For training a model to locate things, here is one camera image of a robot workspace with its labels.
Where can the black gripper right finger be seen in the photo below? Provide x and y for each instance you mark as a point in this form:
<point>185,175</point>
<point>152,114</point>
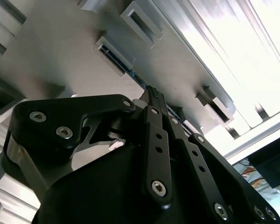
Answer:
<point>200,168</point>

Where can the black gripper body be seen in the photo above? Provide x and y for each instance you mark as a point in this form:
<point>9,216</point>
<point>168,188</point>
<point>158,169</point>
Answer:
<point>95,198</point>

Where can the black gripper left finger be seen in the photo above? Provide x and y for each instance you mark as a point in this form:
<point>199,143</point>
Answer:
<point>60,116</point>

